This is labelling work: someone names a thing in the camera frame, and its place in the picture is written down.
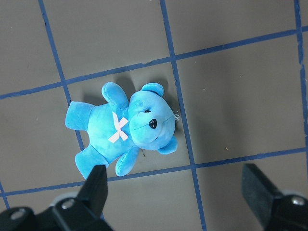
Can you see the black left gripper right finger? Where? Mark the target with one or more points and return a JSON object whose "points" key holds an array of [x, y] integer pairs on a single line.
{"points": [[274, 209]]}

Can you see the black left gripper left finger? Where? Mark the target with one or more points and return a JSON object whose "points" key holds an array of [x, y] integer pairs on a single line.
{"points": [[80, 213]]}

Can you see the blue teddy bear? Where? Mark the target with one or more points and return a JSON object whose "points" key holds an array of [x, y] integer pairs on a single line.
{"points": [[119, 129]]}

